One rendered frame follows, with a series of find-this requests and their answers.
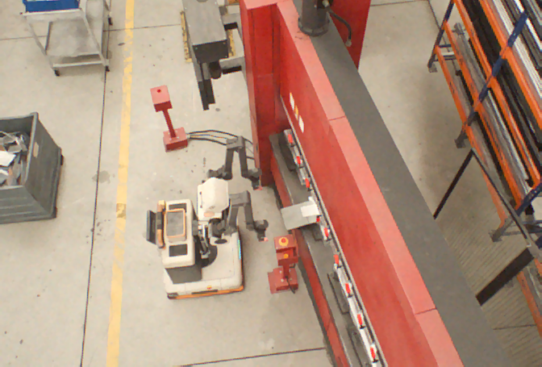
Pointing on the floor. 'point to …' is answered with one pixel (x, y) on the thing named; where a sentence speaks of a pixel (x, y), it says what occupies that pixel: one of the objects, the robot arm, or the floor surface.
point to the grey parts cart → (74, 27)
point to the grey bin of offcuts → (27, 169)
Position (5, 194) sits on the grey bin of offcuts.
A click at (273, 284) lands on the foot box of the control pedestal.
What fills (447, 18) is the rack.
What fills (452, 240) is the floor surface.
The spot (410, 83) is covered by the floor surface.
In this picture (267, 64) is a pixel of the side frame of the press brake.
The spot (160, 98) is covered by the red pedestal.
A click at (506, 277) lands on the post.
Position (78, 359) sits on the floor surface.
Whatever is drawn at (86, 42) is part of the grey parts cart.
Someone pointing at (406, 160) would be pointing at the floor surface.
